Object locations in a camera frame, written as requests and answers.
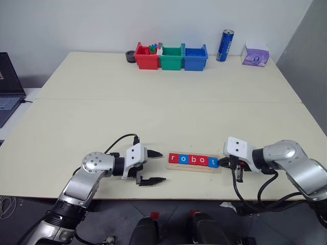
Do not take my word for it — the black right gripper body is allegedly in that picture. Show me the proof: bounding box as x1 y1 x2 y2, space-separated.
229 155 252 183

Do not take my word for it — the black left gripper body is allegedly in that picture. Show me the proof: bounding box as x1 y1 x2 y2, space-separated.
127 163 148 185

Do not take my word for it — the wooden letter tray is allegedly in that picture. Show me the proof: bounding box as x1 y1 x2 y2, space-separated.
166 152 222 175

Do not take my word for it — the dark rounded shape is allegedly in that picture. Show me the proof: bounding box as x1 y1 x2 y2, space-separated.
189 213 230 245
129 216 160 245

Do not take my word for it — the red plastic bin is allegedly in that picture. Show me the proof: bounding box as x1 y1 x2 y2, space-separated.
134 42 161 70

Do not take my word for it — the green plastic bin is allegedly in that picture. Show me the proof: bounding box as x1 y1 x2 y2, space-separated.
158 43 185 71

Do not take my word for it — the blue plastic bin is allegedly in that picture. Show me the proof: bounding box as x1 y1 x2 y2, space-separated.
182 43 209 72

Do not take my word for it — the dark round bowl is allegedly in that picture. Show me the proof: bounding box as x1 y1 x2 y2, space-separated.
125 50 137 64

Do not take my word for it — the purple tissue box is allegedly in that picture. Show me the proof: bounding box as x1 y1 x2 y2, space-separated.
241 40 271 68

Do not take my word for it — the blue drink can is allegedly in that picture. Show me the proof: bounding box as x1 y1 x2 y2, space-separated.
216 29 235 62

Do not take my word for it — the dark laptop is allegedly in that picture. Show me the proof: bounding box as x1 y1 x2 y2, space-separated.
0 52 27 128

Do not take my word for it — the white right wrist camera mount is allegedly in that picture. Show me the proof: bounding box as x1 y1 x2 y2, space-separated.
223 136 259 174

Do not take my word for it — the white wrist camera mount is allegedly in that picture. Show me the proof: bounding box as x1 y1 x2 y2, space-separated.
223 136 259 174
122 143 149 181

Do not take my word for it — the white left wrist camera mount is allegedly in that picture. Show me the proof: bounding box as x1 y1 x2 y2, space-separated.
122 143 149 181

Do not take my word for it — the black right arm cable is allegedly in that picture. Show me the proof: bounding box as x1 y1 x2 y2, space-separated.
231 163 307 212

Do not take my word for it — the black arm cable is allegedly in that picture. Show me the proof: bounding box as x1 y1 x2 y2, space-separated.
231 163 307 212
104 133 141 154

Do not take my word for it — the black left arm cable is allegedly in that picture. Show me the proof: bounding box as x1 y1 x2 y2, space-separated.
104 133 141 154

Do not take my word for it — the loose thin wires bundle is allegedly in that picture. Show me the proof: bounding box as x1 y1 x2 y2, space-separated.
0 195 17 220

